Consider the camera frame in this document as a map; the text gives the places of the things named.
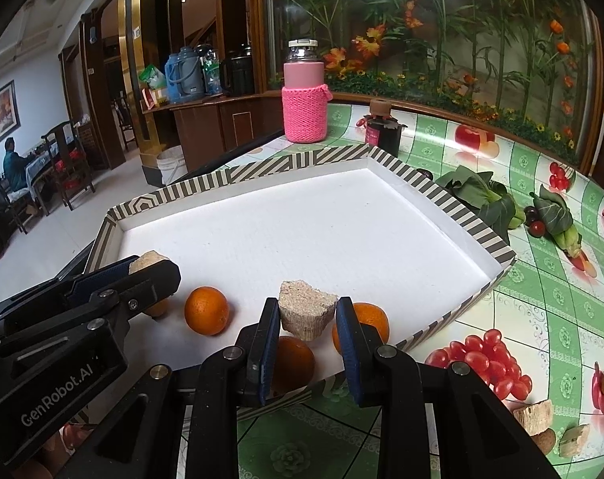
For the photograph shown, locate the orange mandarin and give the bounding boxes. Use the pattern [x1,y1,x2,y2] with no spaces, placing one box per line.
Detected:
[331,297,391,355]
[272,336,315,396]
[184,287,231,336]

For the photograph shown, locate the green tablecloth with fruits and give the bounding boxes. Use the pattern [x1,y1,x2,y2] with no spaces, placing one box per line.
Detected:
[238,111,604,478]

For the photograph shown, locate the person's left hand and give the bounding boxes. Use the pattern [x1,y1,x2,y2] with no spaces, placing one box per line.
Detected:
[12,423,97,479]

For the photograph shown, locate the white striped cardboard tray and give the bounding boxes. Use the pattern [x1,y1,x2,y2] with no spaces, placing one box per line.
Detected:
[84,142,517,410]

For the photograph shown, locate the wooden side cabinet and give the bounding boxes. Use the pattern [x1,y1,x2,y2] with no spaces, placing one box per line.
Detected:
[145,91,284,171]

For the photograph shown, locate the left green leafy vegetable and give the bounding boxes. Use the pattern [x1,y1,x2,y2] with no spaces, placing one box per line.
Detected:
[435,166,526,244]

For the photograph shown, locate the green leafy vegetable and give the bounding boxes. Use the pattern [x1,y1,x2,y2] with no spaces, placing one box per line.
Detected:
[526,185,582,259]
[435,166,526,244]

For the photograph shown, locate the blue thermos jug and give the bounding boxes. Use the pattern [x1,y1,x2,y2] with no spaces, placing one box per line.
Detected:
[165,47,206,104]

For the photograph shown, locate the dark red cherry tomato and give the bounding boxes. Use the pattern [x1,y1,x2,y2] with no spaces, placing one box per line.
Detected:
[528,220,547,238]

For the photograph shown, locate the small dark jar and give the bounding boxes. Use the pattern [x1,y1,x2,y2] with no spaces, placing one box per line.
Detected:
[356,99,406,157]

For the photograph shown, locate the right green leafy vegetable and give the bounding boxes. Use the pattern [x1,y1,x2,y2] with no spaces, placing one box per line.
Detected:
[526,185,582,259]

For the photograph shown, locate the pink knitted sleeve bottle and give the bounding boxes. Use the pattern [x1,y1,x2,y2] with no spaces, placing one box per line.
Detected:
[281,38,332,144]

